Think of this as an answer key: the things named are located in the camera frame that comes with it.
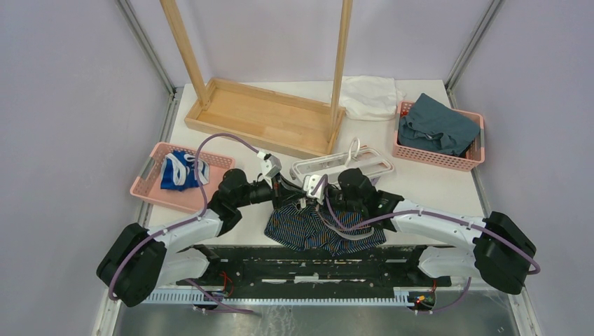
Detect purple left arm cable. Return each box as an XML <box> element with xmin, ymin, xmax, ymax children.
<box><xmin>107</xmin><ymin>133</ymin><xmax>270</xmax><ymax>316</ymax></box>

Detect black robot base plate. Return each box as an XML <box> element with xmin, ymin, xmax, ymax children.
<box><xmin>194</xmin><ymin>246</ymin><xmax>452</xmax><ymax>299</ymax></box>

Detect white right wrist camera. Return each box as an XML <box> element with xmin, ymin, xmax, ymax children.
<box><xmin>302</xmin><ymin>174</ymin><xmax>328</xmax><ymax>204</ymax></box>

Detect white plastic clip hanger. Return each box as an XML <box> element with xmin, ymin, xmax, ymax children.
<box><xmin>289</xmin><ymin>137</ymin><xmax>395</xmax><ymax>185</ymax></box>

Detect navy striped boxer underwear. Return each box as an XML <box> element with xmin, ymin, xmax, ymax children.
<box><xmin>264</xmin><ymin>202</ymin><xmax>387</xmax><ymax>256</ymax></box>

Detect white slotted cable duct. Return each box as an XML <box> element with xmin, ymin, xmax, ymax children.
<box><xmin>142</xmin><ymin>288</ymin><xmax>414</xmax><ymax>308</ymax></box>

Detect pink basket right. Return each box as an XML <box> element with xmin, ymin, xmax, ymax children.
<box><xmin>392</xmin><ymin>94</ymin><xmax>486</xmax><ymax>172</ymax></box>

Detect pink basket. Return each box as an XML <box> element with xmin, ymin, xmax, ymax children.
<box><xmin>130</xmin><ymin>142</ymin><xmax>235</xmax><ymax>214</ymax></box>
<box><xmin>392</xmin><ymin>94</ymin><xmax>486</xmax><ymax>172</ymax></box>

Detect white folded cloth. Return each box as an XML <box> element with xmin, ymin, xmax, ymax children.
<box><xmin>339</xmin><ymin>76</ymin><xmax>406</xmax><ymax>122</ymax></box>

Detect teal grey underwear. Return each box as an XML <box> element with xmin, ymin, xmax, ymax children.
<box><xmin>397</xmin><ymin>93</ymin><xmax>481</xmax><ymax>157</ymax></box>

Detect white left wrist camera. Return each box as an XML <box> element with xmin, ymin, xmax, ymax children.
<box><xmin>256</xmin><ymin>150</ymin><xmax>282</xmax><ymax>187</ymax></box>

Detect wooden hanger rack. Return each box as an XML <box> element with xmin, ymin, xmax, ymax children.
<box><xmin>160</xmin><ymin>1</ymin><xmax>353</xmax><ymax>158</ymax></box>

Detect blue white underwear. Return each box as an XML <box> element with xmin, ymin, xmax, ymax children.
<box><xmin>160</xmin><ymin>150</ymin><xmax>210</xmax><ymax>191</ymax></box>

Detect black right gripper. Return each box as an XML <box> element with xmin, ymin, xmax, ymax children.
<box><xmin>305</xmin><ymin>184</ymin><xmax>364</xmax><ymax>217</ymax></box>

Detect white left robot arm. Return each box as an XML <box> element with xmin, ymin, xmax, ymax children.
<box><xmin>97</xmin><ymin>169</ymin><xmax>311</xmax><ymax>307</ymax></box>

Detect pink basket left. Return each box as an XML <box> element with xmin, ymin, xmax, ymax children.
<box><xmin>130</xmin><ymin>142</ymin><xmax>235</xmax><ymax>214</ymax></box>

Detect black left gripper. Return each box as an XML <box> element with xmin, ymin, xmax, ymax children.
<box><xmin>235</xmin><ymin>172</ymin><xmax>308</xmax><ymax>211</ymax></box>

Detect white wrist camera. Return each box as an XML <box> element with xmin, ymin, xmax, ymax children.
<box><xmin>256</xmin><ymin>150</ymin><xmax>282</xmax><ymax>187</ymax></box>
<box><xmin>302</xmin><ymin>174</ymin><xmax>328</xmax><ymax>204</ymax></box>

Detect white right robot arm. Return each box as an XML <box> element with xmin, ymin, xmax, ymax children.
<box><xmin>303</xmin><ymin>169</ymin><xmax>541</xmax><ymax>295</ymax></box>

